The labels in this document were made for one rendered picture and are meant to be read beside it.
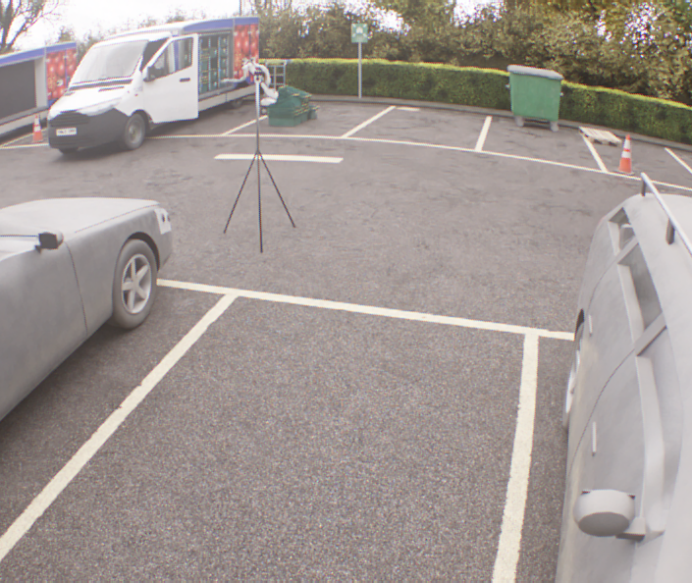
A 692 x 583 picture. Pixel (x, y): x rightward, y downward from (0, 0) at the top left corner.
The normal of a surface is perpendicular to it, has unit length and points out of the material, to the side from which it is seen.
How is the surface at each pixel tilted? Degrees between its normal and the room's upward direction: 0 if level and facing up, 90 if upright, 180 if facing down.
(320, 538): 0
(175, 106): 92
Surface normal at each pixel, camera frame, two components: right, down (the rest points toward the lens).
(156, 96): 0.08, 0.52
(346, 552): 0.00, -0.90
